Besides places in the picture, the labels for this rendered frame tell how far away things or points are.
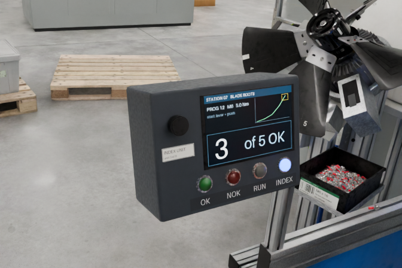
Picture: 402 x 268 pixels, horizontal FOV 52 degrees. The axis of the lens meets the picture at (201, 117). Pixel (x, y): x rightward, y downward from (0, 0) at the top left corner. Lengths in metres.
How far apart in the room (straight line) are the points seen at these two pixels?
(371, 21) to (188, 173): 1.24
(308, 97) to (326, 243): 0.49
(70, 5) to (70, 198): 4.36
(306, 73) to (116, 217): 1.43
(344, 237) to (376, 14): 0.95
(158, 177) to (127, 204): 1.89
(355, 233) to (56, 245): 1.56
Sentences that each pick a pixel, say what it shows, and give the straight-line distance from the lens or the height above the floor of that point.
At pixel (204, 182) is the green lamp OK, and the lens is 0.61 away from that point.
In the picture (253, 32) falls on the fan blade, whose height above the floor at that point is 1.14.
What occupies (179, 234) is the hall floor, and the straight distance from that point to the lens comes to 2.26.
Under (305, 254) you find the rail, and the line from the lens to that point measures 0.98.
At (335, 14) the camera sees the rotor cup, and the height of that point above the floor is 1.25.
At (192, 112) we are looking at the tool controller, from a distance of 0.58.
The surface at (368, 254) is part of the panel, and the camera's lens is 1.22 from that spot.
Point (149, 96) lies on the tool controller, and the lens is 0.56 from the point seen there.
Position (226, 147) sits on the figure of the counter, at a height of 1.16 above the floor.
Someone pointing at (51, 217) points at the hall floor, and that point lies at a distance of 2.43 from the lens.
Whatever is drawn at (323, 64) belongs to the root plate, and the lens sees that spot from 1.38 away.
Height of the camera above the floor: 1.45
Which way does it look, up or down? 24 degrees down
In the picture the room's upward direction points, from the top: 4 degrees clockwise
